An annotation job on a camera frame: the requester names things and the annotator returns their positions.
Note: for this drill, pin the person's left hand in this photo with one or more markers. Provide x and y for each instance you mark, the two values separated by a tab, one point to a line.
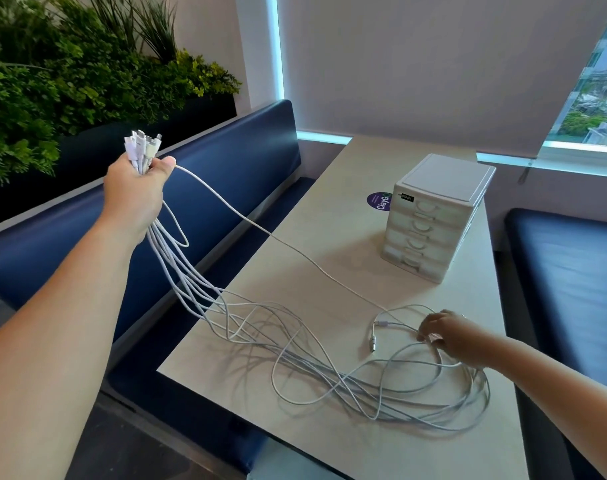
133	199

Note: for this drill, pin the person's right hand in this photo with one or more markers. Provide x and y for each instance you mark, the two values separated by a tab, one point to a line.
463	342

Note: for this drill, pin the white mini drawer cabinet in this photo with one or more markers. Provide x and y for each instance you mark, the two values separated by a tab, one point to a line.
448	174

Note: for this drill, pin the person's right forearm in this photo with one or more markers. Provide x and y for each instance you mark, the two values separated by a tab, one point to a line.
558	394

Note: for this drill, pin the person's left forearm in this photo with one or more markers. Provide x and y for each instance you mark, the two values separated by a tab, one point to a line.
48	344

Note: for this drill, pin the black planter box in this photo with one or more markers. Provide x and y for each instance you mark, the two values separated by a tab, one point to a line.
108	144

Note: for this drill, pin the blue padded bench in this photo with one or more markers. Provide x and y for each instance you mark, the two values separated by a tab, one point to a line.
233	159
573	274

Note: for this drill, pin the green leafy plants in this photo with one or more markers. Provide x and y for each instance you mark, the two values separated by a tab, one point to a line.
58	79

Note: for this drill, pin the round purple sticker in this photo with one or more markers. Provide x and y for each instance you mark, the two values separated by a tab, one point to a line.
378	201

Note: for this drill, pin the white table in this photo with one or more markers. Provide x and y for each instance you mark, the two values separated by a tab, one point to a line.
333	184

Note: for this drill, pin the glass window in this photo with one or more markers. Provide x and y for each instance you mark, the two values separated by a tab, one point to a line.
593	109

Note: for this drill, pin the white roller blind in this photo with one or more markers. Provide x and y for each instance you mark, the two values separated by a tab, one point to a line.
433	64

